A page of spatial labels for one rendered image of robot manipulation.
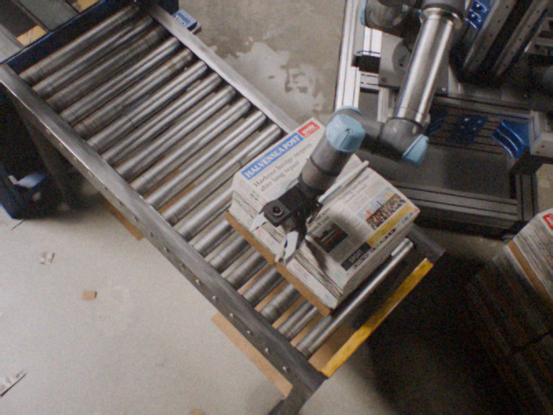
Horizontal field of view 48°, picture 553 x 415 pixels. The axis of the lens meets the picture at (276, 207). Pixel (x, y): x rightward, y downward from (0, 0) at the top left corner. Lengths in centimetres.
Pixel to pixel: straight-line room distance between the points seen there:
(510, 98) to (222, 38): 149
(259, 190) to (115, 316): 118
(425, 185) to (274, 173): 117
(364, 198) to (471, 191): 115
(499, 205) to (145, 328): 147
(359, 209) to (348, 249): 12
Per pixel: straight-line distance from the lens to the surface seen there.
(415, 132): 138
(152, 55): 204
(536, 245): 198
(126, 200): 177
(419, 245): 178
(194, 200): 176
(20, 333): 256
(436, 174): 261
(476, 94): 221
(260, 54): 308
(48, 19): 219
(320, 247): 142
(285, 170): 151
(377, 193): 155
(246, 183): 148
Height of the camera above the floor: 236
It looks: 64 degrees down
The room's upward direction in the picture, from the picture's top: 10 degrees clockwise
